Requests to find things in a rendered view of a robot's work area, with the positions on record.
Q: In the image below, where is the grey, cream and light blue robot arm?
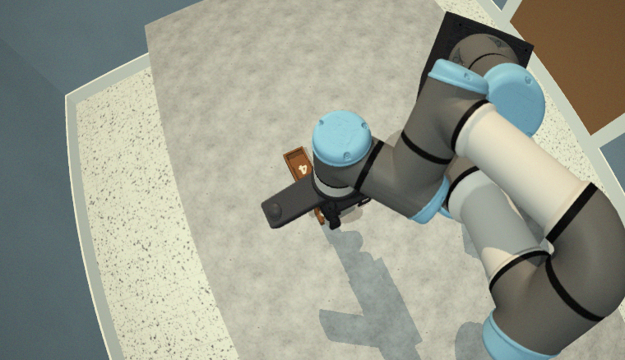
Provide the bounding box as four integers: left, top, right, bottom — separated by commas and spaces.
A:
312, 34, 625, 360

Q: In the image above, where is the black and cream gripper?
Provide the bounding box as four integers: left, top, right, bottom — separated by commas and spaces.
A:
311, 167, 372, 230

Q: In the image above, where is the brown wooden tray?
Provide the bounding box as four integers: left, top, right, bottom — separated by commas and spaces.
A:
283, 146, 313, 182

